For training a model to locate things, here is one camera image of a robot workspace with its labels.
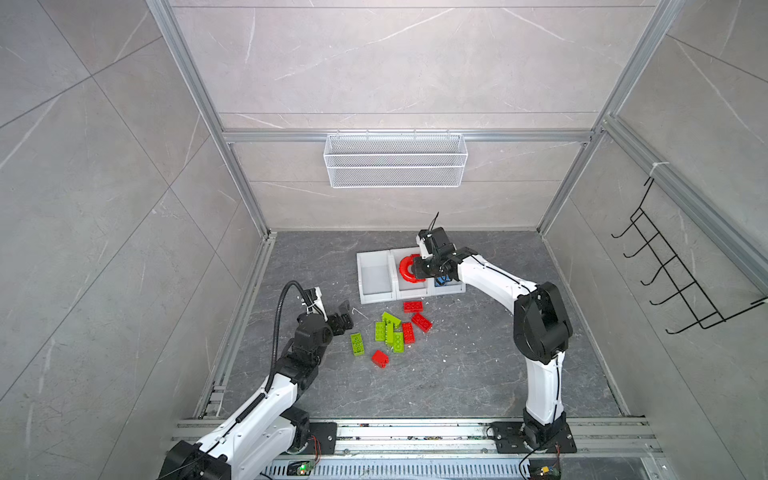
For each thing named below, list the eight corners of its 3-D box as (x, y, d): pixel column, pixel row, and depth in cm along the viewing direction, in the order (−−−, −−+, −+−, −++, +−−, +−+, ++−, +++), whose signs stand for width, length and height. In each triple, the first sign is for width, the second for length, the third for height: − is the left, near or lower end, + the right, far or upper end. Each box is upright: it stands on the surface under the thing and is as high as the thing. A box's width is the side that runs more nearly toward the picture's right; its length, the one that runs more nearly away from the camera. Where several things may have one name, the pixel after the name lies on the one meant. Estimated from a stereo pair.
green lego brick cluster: (374, 352, 90) (374, 349, 88) (376, 316, 97) (375, 313, 95) (404, 352, 90) (404, 349, 88) (403, 316, 97) (403, 313, 95)
